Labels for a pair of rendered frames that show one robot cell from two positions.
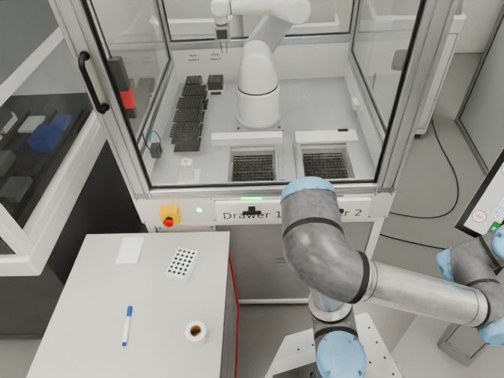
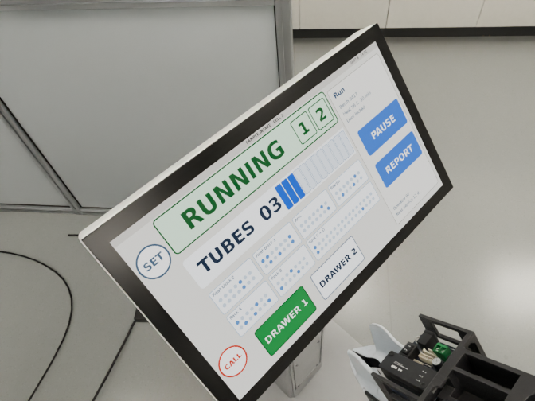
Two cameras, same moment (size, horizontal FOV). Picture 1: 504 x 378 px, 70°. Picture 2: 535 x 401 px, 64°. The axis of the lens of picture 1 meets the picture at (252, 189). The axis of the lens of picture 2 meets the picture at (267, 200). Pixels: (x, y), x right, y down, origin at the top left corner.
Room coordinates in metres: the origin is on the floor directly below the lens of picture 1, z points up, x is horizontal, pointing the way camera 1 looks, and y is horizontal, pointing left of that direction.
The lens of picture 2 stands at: (0.64, -0.58, 1.57)
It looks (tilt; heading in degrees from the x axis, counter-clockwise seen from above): 54 degrees down; 274
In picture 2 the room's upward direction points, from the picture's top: 8 degrees counter-clockwise
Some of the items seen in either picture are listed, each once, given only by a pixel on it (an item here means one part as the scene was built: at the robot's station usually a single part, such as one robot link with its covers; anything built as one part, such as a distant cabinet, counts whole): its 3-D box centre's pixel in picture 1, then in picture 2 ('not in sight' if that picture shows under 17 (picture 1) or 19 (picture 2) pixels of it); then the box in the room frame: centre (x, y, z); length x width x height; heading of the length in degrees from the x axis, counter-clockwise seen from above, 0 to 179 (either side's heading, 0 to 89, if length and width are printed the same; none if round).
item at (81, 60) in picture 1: (93, 86); not in sight; (0.96, 0.44, 1.45); 0.05 x 0.03 x 0.19; 176
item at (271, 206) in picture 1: (252, 211); not in sight; (0.95, 0.01, 0.87); 0.29 x 0.02 x 0.11; 86
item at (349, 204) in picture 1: (331, 208); not in sight; (0.93, -0.31, 0.87); 0.29 x 0.02 x 0.11; 86
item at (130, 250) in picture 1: (130, 250); not in sight; (0.87, 0.51, 0.77); 0.13 x 0.09 x 0.02; 177
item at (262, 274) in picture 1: (265, 202); not in sight; (1.42, -0.08, 0.40); 1.03 x 0.95 x 0.80; 86
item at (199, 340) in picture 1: (196, 333); not in sight; (0.51, 0.22, 0.78); 0.07 x 0.07 x 0.04
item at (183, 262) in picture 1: (182, 264); not in sight; (0.78, 0.29, 0.78); 0.12 x 0.08 x 0.04; 161
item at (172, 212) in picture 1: (169, 215); not in sight; (0.95, 0.34, 0.88); 0.07 x 0.05 x 0.07; 86
